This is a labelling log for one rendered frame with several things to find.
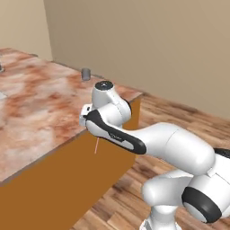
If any grey glass cup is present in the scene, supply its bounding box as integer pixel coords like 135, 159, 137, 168
81, 67, 92, 82

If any thin pink straw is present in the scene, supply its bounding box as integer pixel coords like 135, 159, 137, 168
93, 136, 100, 155

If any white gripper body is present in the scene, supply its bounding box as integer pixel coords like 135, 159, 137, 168
78, 112, 89, 128

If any orange counter cabinet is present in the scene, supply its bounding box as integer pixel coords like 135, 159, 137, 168
0, 96, 143, 230

